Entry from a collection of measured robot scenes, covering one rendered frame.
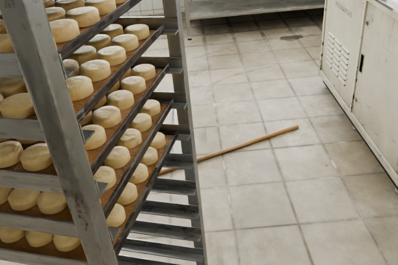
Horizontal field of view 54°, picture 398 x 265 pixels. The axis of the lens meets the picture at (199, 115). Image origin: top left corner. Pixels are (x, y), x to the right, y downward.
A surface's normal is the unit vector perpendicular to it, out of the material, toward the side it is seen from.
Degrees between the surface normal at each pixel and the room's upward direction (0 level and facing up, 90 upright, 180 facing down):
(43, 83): 90
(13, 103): 0
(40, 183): 90
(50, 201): 0
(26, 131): 90
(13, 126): 90
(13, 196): 0
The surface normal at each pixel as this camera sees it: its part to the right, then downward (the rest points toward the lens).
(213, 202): -0.08, -0.85
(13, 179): -0.24, 0.52
